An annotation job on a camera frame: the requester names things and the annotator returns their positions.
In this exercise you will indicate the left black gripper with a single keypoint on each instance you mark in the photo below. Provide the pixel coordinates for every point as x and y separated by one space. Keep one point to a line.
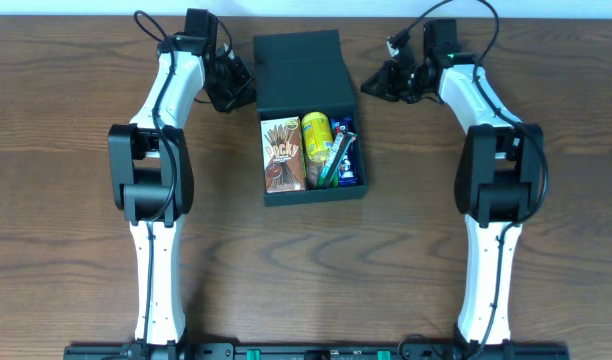
231 85

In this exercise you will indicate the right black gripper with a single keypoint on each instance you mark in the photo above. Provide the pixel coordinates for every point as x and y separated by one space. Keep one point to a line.
396 80

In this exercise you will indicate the black gift box with lid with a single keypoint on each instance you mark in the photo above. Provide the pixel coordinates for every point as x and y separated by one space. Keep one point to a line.
299 73

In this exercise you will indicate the yellow candy jar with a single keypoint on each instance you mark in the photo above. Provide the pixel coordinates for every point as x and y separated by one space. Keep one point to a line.
317 136

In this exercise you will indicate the purple Dairy Milk bar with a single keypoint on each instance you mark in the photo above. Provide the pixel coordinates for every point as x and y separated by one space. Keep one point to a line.
347 171

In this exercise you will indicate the brown Pocky box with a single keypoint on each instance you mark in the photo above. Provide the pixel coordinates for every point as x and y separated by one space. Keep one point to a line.
283 162

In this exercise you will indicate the green clear snack bag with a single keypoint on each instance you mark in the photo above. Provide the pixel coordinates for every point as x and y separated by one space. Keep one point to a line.
313 173

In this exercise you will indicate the green candy bar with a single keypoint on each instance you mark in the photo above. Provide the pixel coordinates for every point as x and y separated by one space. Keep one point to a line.
340 147

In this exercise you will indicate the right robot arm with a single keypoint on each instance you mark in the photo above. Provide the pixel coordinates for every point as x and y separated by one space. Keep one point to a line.
502 172

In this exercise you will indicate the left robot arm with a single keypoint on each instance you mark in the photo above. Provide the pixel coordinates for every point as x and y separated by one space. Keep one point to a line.
151 172

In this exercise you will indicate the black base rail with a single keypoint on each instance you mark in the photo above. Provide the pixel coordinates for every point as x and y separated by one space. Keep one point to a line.
228 351

